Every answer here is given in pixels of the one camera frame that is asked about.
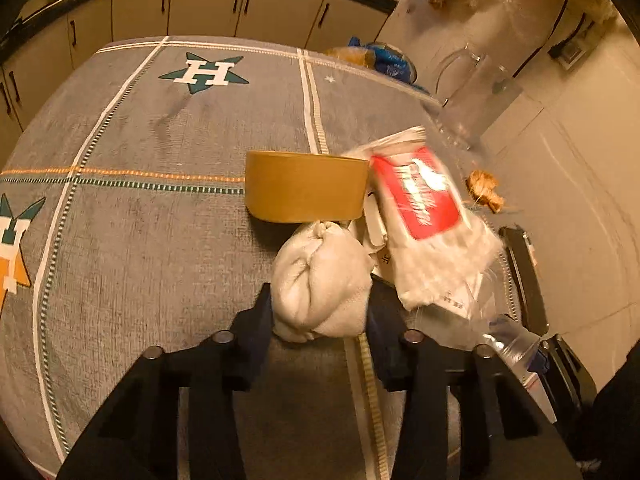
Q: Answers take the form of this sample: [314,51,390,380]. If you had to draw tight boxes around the red white plastic bag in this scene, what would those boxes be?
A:
[345,127,502,311]

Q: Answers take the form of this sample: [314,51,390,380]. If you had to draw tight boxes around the white long medicine box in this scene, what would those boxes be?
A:
[348,191,393,283]

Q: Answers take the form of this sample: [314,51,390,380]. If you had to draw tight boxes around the orange peel pieces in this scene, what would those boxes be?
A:
[465,169,504,214]

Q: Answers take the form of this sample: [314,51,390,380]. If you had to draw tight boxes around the grey patterned tablecloth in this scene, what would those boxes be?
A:
[0,34,522,480]

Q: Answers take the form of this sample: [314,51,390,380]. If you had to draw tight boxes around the clear glass pitcher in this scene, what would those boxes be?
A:
[431,44,522,150]

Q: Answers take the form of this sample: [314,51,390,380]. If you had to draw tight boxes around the blue plastic bag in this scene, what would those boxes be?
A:
[347,37,418,84]

